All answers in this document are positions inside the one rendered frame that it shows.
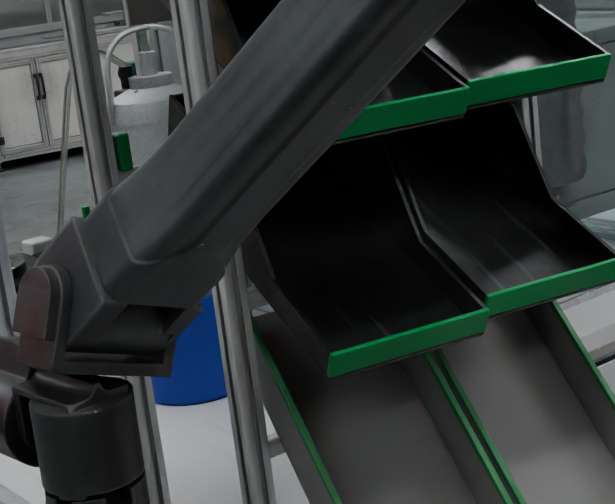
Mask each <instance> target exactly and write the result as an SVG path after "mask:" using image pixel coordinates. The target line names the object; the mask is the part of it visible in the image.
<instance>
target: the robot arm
mask: <svg viewBox="0 0 615 504"><path fill-rule="evenodd" d="M465 1H466V0H281V1H280V2H279V3H278V5H277V6H276V7H275V8H274V10H273V11H272V12H271V13H270V14H269V16H268V17H267V18H266V19H265V20H264V22H263V23H262V24H261V25H260V27H259V28H258V29H257V30H256V31H255V33H254V34H253V35H252V36H251V37H250V39H249V40H248V41H247V42H246V44H245V45H244V46H243V47H242V48H241V50H240V51H239V52H238V53H237V54H236V56H235V57H234V58H233V59H232V61H231V62H230V63H229V64H228V65H227V67H226V68H225V69H224V70H223V71H222V73H221V74H220V75H219V76H218V77H217V79H216V80H215V81H214V82H213V84H212V85H211V86H210V87H209V88H208V90H207V91H206V92H205V93H204V94H203V96H202V97H201V98H200V99H199V101H198V102H197V103H196V104H195V105H194V107H193V108H192V109H191V110H190V111H189V113H188V114H187V115H186V116H185V118H184V119H183V120H182V121H181V122H180V124H179V125H178V126H177V127H176V128H175V130H174V131H173V132H172V133H171V134H170V136H169V137H168V138H167V139H166V140H165V141H164V142H163V144H162V145H161V146H160V147H159V148H158V149H157V150H156V151H155V152H154V153H153V154H152V155H151V156H150V157H149V158H148V159H147V160H146V161H145V162H144V163H143V164H142V165H141V166H140V167H139V168H138V169H137V170H136V171H135V172H134V173H133V174H131V175H130V176H129V177H128V178H126V179H124V180H123V181H121V182H119V183H118V184H116V185H115V186H114V187H112V188H111V189H110V190H109V191H108V192H107V193H106V194H105V195H104V196H103V198H102V199H101V200H100V201H99V203H98V204H97V205H96V206H95V207H94V209H93V210H92V211H91V212H90V214H89V215H88V216H87V217H86V218H84V217H76V216H71V217H70V219H69V220H68V221H67V222H66V224H65V225H64V226H63V227H62V229H61V230H60V231H59V232H58V234H57V235H56V236H55V237H54V239H53V240H52V241H51V242H50V244H49V245H48V246H47V247H46V249H45V250H44V251H43V252H42V254H41V255H40V256H39V257H38V259H37V260H36V262H35V264H34V266H33V267H31V268H30V269H28V270H27V271H26V272H25V274H24V275H23V277H22V279H21V281H20V284H19V287H18V292H17V300H16V307H15V314H14V321H13V328H12V331H14V332H17V333H20V337H4V336H0V453H1V454H3V455H6V456H8V457H10V458H12V459H15V460H17V461H19V462H21V463H24V464H26V465H29V466H32V467H39V469H40V475H41V481H42V486H43V488H44V489H45V497H46V500H45V504H150V500H149V493H148V486H147V480H146V473H145V469H144V467H145V466H144V459H143V453H142V446H141V439H140V432H139V426H138V419H137V412H136V405H135V399H134V392H133V386H132V384H131V383H130V382H129V381H127V380H124V379H121V378H117V377H106V376H99V375H109V376H150V377H171V373H172V366H173V359H174V352H175V345H176V338H177V337H178V336H179V335H180V334H181V333H182V332H183V331H184V330H185V329H186V328H187V327H188V326H189V325H190V324H191V323H192V321H193V320H194V319H195V318H196V317H197V316H198V315H199V314H200V313H201V312H202V311H203V307H202V305H201V303H200V301H201V300H202V299H203V298H204V297H205V296H206V295H207V294H208V293H209V291H210V290H211V289H212V288H213V287H214V286H215V285H216V284H217V283H218V282H219V281H220V280H221V279H222V277H223V276H224V274H225V268H226V266H227V265H228V263H229V262H230V260H231V258H232V257H233V255H234V254H235V253H236V251H237V250H238V248H239V247H240V246H241V244H242V243H243V242H244V240H245V239H246V238H247V236H248V235H249V234H250V233H251V232H252V230H253V229H254V228H255V227H256V226H257V224H258V223H259V222H260V221H261V220H262V219H263V218H264V217H265V215H266V214H267V213H268V212H269V211H270V210H271V209H272V208H273V207H274V206H275V205H276V204H277V203H278V202H279V200H280V199H281V198H282V197H283V196H284V195H285V194H286V193H287V192H288V191H289V190H290V189H291V188H292V187H293V185H294V184H295V183H296V182H297V181H298V180H299V179H300V178H301V177H302V176H303V175H304V174H305V173H306V172H307V170H308V169H309V168H310V167H311V166H312V165H313V164H314V163H315V162H316V161H317V160H318V159H319V158H320V157H321V155H322V154H323V153H324V152H325V151H326V150H327V149H328V148H329V147H330V146H331V145H332V144H333V143H334V142H335V140H336V139H337V138H338V137H339V136H340V135H341V134H342V133H343V132H344V131H345V130H346V129H347V128H348V127H349V125H350V124H351V123H352V122H353V121H354V120H355V119H356V118H357V117H358V116H359V115H360V114H361V113H362V112H363V110H364V109H365V108H366V107H367V106H368V105H369V104H370V103H371V102H372V101H373V100H374V99H375V98H376V96H377V95H378V94H379V93H380V92H381V91H382V90H383V89H384V88H385V87H386V86H387V85H388V84H389V83H390V81H391V80H392V79H393V78H394V77H395V76H396V75H397V74H398V73H399V72H400V71H401V70H402V69H403V68H404V66H405V65H406V64H407V63H408V62H409V61H410V60H411V59H412V58H413V57H414V56H415V55H416V54H417V53H418V51H419V50H420V49H421V48H422V47H423V46H424V45H425V44H426V43H427V42H428V41H429V40H430V39H431V38H432V36H433V35H434V34H435V33H436V32H437V31H438V30H439V29H440V28H441V27H442V26H443V25H444V24H445V23H446V21H447V20H448V19H449V18H450V17H451V16H452V15H453V14H454V13H455V12H456V11H457V10H458V9H459V8H460V6H461V5H462V4H463V3H464V2H465Z"/></svg>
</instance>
